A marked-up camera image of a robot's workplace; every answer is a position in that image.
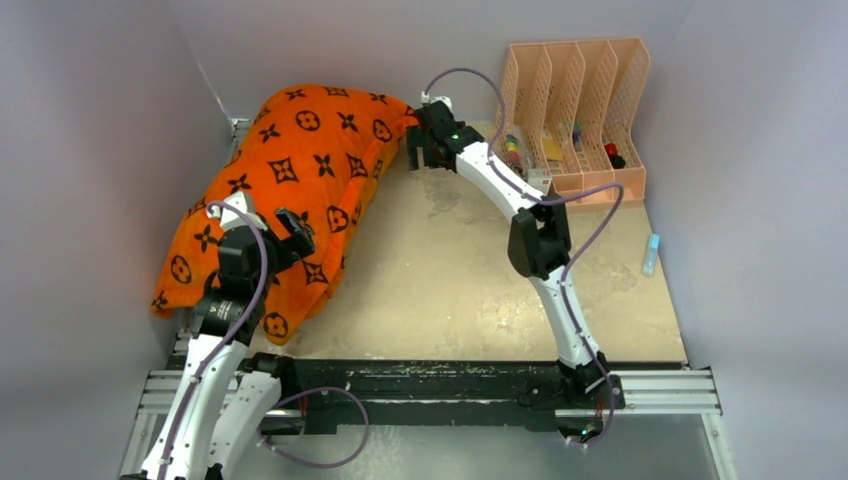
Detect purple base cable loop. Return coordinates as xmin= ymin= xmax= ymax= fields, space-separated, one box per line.
xmin=255 ymin=387 xmax=370 ymax=470

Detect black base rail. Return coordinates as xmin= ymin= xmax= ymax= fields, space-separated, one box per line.
xmin=236 ymin=354 xmax=608 ymax=437

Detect set of coloured markers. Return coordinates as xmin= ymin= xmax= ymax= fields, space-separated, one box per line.
xmin=505 ymin=134 xmax=525 ymax=178

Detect small white red box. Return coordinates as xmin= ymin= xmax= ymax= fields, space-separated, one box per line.
xmin=526 ymin=168 xmax=552 ymax=196

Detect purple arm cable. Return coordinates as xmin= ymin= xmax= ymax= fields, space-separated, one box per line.
xmin=153 ymin=200 xmax=270 ymax=480
xmin=422 ymin=67 xmax=625 ymax=449

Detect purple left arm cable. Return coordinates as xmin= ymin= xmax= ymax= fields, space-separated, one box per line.
xmin=153 ymin=200 xmax=270 ymax=480

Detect aluminium frame rails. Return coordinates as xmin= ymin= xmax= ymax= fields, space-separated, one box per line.
xmin=119 ymin=117 xmax=738 ymax=480

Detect pink desk file organizer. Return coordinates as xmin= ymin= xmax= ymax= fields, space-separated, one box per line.
xmin=494 ymin=37 xmax=651 ymax=206

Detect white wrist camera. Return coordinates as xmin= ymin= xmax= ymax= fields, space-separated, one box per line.
xmin=421 ymin=92 xmax=453 ymax=113
xmin=205 ymin=191 xmax=268 ymax=231

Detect orange patterned pillowcase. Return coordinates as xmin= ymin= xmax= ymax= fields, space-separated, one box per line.
xmin=151 ymin=84 xmax=417 ymax=345

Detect red black round object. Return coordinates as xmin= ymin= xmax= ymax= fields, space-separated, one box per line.
xmin=604 ymin=142 xmax=627 ymax=170

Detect yellow notepad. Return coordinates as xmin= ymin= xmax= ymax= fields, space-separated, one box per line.
xmin=542 ymin=137 xmax=564 ymax=164

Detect light blue glue stick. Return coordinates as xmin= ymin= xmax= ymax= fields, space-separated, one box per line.
xmin=641 ymin=233 xmax=660 ymax=277

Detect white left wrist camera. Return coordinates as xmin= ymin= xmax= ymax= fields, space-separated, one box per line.
xmin=205 ymin=191 xmax=268 ymax=231

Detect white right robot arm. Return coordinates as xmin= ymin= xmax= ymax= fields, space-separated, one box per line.
xmin=406 ymin=100 xmax=624 ymax=411

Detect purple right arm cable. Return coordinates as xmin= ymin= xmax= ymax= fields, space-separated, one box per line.
xmin=422 ymin=67 xmax=625 ymax=449

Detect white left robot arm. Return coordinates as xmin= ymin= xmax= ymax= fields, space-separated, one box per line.
xmin=129 ymin=201 xmax=315 ymax=479

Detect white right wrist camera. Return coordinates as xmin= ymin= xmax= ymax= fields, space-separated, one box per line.
xmin=421 ymin=92 xmax=453 ymax=113

